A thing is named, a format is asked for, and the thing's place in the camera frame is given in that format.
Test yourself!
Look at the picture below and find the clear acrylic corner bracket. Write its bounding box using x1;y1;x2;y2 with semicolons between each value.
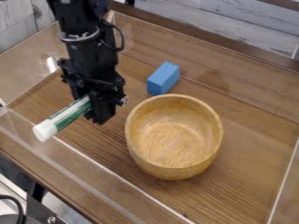
106;10;116;25

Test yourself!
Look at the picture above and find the clear acrylic barrier wall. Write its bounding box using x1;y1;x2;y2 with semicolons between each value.
0;106;194;224

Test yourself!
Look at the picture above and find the green white marker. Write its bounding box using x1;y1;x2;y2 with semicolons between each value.
31;95;90;142

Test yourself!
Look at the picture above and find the blue rectangular block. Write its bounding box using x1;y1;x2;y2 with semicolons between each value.
146;61;180;95

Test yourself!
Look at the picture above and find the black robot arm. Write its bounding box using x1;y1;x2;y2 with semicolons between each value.
45;0;126;124

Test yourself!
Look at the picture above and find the black cable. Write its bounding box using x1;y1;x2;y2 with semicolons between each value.
0;194;26;224

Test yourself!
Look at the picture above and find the brown wooden bowl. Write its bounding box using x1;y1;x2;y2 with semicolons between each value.
125;94;224;180

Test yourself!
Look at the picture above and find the black metal table leg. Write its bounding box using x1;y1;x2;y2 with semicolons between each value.
30;183;45;202

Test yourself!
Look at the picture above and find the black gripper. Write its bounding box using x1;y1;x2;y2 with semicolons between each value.
57;59;126;125

